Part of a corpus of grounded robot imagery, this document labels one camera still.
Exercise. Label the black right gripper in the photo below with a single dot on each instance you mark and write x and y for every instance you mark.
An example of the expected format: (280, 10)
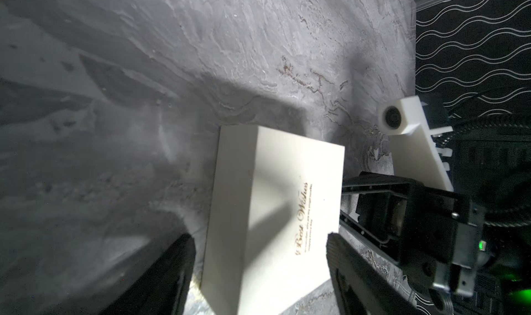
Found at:
(433, 236)

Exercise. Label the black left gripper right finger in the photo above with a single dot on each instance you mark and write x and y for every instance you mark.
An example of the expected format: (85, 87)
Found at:
(358, 288)

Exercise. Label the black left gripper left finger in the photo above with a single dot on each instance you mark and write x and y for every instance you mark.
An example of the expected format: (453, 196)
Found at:
(163, 288)

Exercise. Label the white jewelry box sleeve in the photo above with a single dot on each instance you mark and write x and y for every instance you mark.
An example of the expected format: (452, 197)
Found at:
(276, 198)

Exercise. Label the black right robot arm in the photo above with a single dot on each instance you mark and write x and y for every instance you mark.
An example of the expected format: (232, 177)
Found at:
(490, 164)

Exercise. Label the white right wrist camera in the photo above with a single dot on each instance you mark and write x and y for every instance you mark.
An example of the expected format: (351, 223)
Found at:
(414, 152)

